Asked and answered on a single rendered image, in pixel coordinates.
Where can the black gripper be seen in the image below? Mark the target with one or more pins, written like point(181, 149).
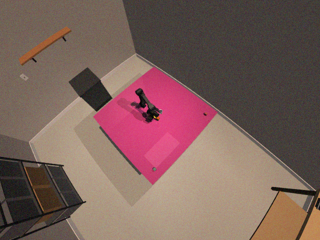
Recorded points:
point(150, 117)

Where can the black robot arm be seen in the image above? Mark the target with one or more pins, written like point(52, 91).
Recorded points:
point(144, 100)

